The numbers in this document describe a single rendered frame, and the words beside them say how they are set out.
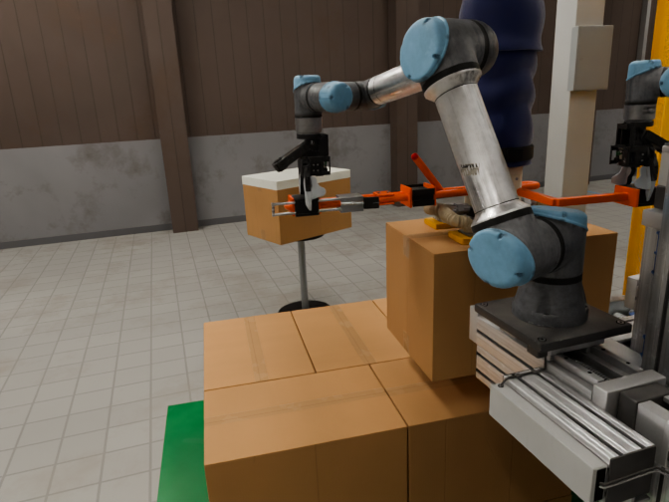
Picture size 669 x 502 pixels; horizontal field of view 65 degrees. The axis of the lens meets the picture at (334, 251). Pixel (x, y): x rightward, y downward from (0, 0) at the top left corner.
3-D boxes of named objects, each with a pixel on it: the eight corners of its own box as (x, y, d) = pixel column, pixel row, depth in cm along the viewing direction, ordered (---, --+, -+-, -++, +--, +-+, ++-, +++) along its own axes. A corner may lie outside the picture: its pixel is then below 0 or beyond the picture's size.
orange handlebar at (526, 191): (560, 185, 173) (561, 174, 172) (629, 202, 145) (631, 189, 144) (283, 210, 154) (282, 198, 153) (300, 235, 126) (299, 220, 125)
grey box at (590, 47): (600, 89, 268) (606, 26, 260) (608, 89, 263) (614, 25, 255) (566, 91, 264) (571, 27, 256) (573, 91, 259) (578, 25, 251)
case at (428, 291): (531, 306, 206) (538, 206, 194) (604, 352, 169) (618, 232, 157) (386, 328, 193) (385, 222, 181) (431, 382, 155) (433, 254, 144)
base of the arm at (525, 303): (604, 320, 107) (609, 274, 104) (544, 333, 102) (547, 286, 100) (553, 295, 121) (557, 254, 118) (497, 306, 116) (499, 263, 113)
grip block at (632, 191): (637, 199, 152) (639, 182, 150) (661, 205, 144) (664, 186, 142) (612, 201, 150) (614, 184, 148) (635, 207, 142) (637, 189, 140)
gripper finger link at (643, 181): (632, 202, 141) (626, 168, 142) (650, 200, 142) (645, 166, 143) (640, 200, 138) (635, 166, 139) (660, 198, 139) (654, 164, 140)
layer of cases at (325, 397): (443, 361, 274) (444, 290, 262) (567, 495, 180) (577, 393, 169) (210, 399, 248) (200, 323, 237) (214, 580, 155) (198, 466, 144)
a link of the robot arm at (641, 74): (662, 58, 130) (624, 61, 135) (657, 104, 133) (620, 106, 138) (668, 59, 136) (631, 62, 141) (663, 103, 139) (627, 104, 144)
